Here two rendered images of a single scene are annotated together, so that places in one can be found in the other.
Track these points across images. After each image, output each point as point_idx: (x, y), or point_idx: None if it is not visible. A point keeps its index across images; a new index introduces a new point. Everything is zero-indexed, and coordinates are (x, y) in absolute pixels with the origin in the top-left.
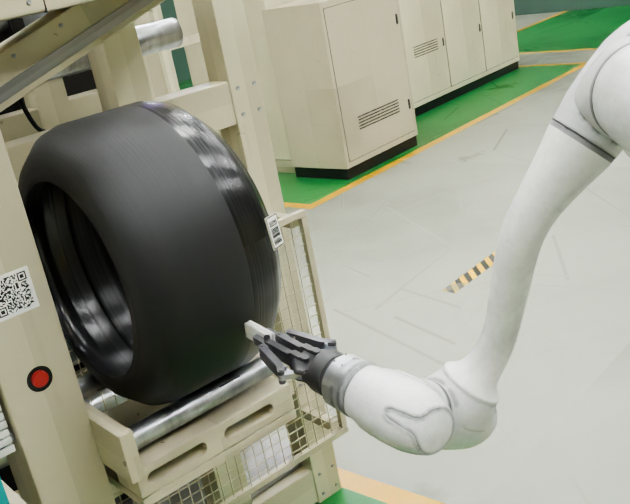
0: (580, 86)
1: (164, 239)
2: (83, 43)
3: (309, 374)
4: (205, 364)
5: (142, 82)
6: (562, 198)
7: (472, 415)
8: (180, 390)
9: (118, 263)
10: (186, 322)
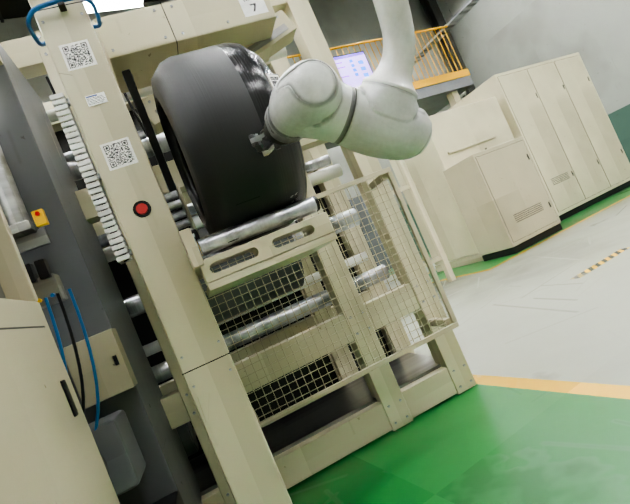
0: None
1: (184, 84)
2: None
3: (264, 125)
4: (236, 178)
5: None
6: None
7: (380, 98)
8: (228, 205)
9: (167, 114)
10: (206, 137)
